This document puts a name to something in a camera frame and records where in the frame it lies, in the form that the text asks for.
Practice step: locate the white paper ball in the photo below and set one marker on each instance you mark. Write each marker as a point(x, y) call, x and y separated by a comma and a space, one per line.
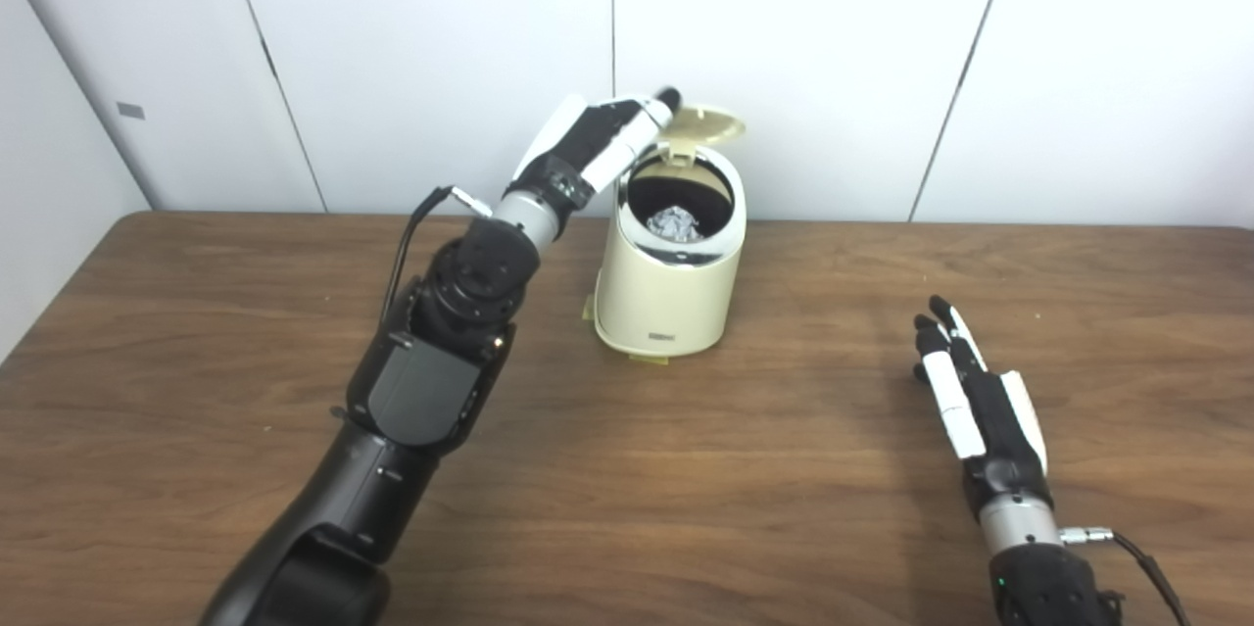
point(674, 224)

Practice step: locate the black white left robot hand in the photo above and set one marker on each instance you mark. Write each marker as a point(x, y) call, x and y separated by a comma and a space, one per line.
point(583, 146)

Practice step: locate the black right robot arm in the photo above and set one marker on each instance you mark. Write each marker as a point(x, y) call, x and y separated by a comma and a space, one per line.
point(1043, 587)

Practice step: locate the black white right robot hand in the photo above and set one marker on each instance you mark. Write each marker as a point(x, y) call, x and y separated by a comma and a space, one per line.
point(999, 430)

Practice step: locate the cream-colored bin body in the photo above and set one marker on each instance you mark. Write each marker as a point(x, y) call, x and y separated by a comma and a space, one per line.
point(666, 298)

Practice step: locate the round cream bin lid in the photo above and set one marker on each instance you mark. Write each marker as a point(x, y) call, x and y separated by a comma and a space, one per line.
point(707, 126)

